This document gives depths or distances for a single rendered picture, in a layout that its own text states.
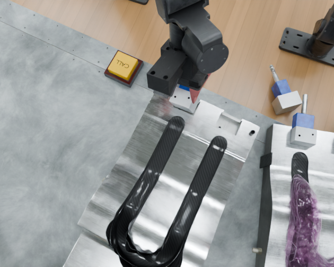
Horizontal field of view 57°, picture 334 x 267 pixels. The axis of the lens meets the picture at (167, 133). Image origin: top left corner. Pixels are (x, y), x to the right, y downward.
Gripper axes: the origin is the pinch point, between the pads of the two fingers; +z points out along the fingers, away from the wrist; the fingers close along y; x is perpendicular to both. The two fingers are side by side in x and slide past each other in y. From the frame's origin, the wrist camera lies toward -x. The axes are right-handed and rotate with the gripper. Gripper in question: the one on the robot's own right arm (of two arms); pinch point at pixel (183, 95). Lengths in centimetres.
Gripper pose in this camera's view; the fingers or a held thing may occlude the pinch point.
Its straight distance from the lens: 69.7
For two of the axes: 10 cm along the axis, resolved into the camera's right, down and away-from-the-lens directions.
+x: 4.7, -7.2, 5.1
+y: 8.8, 3.6, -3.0
